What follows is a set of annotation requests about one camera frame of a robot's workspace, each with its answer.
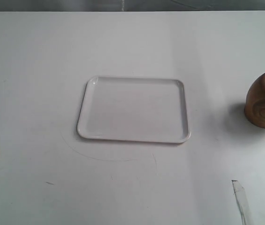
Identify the white rectangular plastic tray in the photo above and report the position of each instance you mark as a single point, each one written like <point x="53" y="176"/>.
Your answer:
<point x="134" y="109"/>

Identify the clear tape strip right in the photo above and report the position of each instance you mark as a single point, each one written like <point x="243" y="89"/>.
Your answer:
<point x="242" y="203"/>

